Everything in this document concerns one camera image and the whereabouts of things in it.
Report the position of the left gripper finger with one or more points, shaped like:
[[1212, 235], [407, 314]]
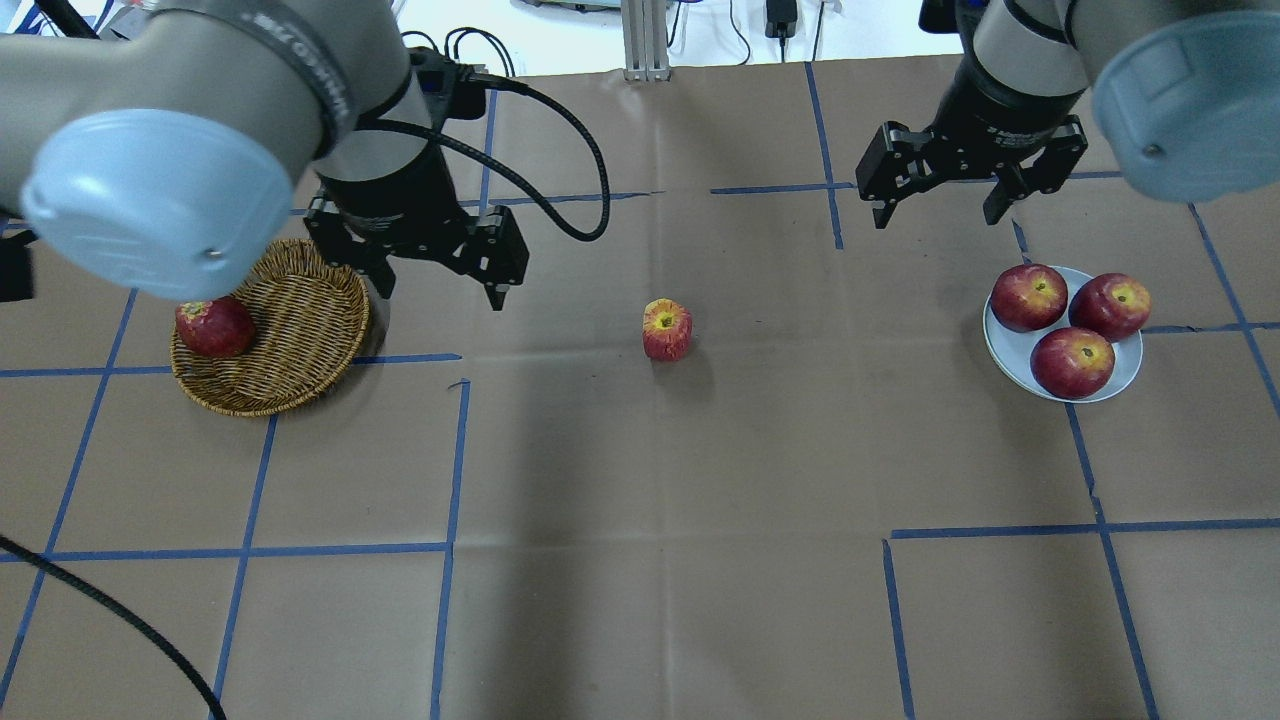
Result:
[[380, 275], [497, 276]]

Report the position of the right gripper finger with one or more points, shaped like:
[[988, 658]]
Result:
[[1011, 186], [884, 205]]

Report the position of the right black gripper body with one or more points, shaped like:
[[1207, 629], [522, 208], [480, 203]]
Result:
[[990, 115]]

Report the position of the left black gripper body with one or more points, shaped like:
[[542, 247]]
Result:
[[385, 203]]

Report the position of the red yellow apple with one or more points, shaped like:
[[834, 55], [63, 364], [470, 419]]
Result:
[[667, 331]]

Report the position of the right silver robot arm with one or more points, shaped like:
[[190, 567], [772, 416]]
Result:
[[1185, 94]]

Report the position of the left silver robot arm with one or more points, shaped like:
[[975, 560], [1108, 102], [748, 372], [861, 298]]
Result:
[[168, 163]]

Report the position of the woven wicker basket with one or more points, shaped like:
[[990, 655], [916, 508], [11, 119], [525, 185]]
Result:
[[311, 320]]

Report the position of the red apple on plate near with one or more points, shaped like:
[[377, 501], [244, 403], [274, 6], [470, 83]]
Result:
[[1029, 297]]

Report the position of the red apple on plate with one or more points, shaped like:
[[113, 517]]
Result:
[[1072, 362], [1115, 305], [1029, 297]]

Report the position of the red apple on plate far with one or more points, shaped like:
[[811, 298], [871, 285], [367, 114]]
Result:
[[1115, 305]]

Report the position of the light blue plate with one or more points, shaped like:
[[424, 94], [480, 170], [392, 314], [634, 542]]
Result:
[[1011, 350]]

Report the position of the red apple in basket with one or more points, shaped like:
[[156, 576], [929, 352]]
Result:
[[216, 328]]

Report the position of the red apple on plate left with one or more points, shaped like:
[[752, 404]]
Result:
[[1072, 362]]

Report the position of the black power adapter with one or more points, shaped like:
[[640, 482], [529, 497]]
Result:
[[781, 18]]

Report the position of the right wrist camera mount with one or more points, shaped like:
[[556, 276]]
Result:
[[946, 17]]

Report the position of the aluminium frame post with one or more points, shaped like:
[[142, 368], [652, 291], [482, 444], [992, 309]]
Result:
[[645, 41]]

